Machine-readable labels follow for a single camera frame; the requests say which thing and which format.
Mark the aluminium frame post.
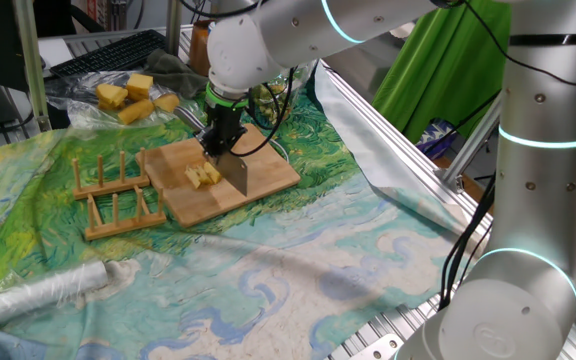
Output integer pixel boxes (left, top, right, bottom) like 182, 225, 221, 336
11, 0, 52, 132
165, 0, 184, 57
440, 97, 503, 195

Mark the plastic wrapped roll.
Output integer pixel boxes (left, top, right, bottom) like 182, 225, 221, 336
0, 259, 112, 336

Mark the small potato chunk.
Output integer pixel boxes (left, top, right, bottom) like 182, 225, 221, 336
116, 98, 156, 126

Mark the thick black camera cable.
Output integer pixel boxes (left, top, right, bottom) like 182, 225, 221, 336
227, 67, 297, 159

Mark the painted landscape tablecloth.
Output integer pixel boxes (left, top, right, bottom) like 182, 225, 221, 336
0, 59, 474, 360

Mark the wooden peg rack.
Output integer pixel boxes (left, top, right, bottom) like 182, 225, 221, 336
71, 147, 168, 242

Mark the bag of chopped greens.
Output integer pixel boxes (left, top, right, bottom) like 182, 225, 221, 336
247, 44, 327, 132

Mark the cube shaped potato chunk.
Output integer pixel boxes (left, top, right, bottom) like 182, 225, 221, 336
125, 73, 155, 102

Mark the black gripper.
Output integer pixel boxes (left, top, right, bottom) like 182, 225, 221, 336
198, 104, 249, 160

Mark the black keyboard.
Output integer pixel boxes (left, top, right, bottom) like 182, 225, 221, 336
50, 28, 167, 79

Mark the bamboo cutting board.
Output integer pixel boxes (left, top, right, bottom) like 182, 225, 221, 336
135, 123, 302, 229

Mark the plain brown cardboard box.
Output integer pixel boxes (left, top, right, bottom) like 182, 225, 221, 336
188, 19, 217, 77

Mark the grey green cloth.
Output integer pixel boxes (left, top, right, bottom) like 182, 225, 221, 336
145, 48, 210, 100

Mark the steel kitchen knife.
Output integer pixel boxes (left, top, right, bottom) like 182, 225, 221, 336
173, 105, 249, 197

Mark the black base cable bundle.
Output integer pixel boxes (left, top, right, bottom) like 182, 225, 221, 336
437, 172, 497, 312

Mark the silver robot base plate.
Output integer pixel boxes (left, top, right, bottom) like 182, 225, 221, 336
352, 333, 404, 360

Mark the blue patterned bag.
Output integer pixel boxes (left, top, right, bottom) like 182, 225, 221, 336
415, 118, 462, 161

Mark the rounded potato chunk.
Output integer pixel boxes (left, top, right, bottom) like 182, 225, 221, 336
152, 93, 181, 114

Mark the green fabric curtain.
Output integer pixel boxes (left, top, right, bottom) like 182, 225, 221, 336
371, 0, 513, 144

